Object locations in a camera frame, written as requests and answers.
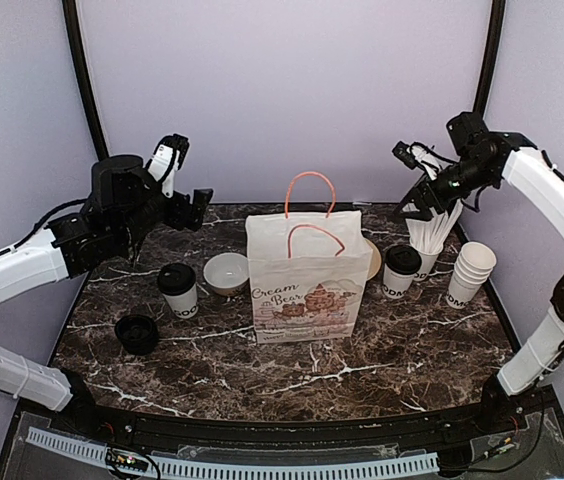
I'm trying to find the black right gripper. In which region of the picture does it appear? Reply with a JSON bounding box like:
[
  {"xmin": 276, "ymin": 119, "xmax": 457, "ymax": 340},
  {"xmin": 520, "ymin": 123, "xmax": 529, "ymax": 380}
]
[{"xmin": 394, "ymin": 156, "xmax": 497, "ymax": 221}]

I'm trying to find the black coffee cup lid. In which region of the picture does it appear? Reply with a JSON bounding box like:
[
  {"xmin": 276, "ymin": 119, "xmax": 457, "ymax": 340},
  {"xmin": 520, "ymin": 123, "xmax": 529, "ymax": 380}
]
[{"xmin": 157, "ymin": 263, "xmax": 196, "ymax": 296}]

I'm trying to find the white paper cup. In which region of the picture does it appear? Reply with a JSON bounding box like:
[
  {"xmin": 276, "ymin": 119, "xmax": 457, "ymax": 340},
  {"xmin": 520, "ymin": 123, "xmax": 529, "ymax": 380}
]
[
  {"xmin": 163, "ymin": 285, "xmax": 198, "ymax": 319},
  {"xmin": 382, "ymin": 268, "xmax": 414, "ymax": 299}
]

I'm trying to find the cream bear paper bag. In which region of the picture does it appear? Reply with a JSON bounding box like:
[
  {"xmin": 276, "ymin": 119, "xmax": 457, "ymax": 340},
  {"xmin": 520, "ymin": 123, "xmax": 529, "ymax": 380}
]
[{"xmin": 245, "ymin": 171, "xmax": 372, "ymax": 344}]

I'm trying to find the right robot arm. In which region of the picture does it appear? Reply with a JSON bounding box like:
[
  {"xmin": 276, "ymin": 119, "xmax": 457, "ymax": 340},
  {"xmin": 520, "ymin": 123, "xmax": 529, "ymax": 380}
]
[{"xmin": 392, "ymin": 112, "xmax": 564, "ymax": 397}]

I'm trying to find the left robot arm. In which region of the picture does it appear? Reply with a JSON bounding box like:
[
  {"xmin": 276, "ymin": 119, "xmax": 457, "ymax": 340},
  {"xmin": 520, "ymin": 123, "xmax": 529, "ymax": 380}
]
[{"xmin": 0, "ymin": 151, "xmax": 213, "ymax": 436}]

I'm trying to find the white wrapped straws bundle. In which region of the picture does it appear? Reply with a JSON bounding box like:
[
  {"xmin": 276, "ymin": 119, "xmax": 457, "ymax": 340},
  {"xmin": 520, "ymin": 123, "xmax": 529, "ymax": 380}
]
[{"xmin": 406, "ymin": 201, "xmax": 463, "ymax": 255}]

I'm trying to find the paper cup holding straws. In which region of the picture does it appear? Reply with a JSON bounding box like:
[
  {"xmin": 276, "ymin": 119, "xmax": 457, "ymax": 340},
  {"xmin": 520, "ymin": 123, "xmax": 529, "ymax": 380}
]
[{"xmin": 410, "ymin": 239, "xmax": 444, "ymax": 282}]

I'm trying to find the beige round plate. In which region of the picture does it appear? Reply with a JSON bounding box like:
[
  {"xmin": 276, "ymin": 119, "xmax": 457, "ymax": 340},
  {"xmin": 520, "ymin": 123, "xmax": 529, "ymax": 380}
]
[{"xmin": 366, "ymin": 239, "xmax": 383, "ymax": 281}]

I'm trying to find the stack of white paper cups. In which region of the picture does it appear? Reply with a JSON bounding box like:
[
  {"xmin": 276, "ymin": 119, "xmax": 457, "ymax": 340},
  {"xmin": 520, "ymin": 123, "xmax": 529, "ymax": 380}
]
[{"xmin": 445, "ymin": 241, "xmax": 497, "ymax": 309}]

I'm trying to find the white ceramic bowl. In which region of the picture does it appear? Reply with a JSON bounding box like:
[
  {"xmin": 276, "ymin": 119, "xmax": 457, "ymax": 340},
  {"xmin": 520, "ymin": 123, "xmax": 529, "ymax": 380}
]
[{"xmin": 203, "ymin": 252, "xmax": 249, "ymax": 297}]

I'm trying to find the stack of black lids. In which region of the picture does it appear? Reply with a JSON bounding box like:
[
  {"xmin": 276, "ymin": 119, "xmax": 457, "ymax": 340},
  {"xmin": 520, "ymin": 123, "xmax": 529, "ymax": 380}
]
[{"xmin": 114, "ymin": 314, "xmax": 159, "ymax": 356}]

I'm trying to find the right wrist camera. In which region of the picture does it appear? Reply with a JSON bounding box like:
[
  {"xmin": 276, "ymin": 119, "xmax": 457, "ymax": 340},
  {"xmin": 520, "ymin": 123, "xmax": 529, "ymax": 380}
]
[{"xmin": 392, "ymin": 141, "xmax": 440, "ymax": 179}]

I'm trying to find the black table front rail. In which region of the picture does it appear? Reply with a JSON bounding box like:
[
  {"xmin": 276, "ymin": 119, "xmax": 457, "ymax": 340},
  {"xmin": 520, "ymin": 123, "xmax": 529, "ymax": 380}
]
[{"xmin": 22, "ymin": 387, "xmax": 557, "ymax": 467}]

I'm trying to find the grey slotted cable duct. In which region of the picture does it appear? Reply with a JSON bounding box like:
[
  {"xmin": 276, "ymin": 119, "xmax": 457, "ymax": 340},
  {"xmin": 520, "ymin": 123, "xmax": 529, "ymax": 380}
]
[{"xmin": 25, "ymin": 427, "xmax": 440, "ymax": 479}]

